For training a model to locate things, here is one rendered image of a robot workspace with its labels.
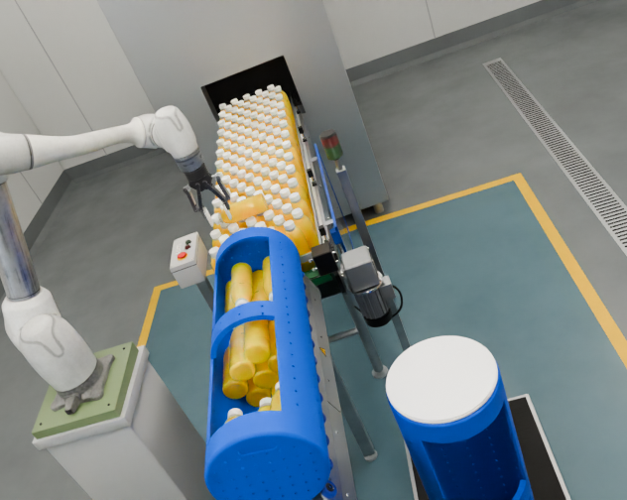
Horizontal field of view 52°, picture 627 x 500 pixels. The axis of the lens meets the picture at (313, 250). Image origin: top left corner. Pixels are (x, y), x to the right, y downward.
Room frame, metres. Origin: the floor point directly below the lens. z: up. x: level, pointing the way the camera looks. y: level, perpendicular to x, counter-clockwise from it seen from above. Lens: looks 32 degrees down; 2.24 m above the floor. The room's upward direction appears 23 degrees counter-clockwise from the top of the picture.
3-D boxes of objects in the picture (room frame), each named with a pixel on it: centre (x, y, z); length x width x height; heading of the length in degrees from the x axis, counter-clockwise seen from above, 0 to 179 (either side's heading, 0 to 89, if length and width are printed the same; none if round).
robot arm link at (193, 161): (2.04, 0.26, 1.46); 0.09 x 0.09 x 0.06
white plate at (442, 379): (1.12, -0.16, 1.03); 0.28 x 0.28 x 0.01
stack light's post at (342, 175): (2.24, -0.22, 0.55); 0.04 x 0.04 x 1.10; 83
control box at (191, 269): (2.15, 0.45, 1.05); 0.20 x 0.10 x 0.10; 173
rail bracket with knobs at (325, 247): (1.93, -0.02, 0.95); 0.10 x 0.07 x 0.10; 83
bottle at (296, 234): (2.01, 0.04, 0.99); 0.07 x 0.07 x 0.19
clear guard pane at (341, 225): (2.50, -0.16, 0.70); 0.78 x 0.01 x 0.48; 173
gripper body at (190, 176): (2.04, 0.26, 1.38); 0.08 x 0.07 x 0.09; 83
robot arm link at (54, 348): (1.69, 0.85, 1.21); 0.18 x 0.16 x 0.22; 29
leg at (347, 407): (1.83, 0.12, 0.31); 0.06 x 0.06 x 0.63; 83
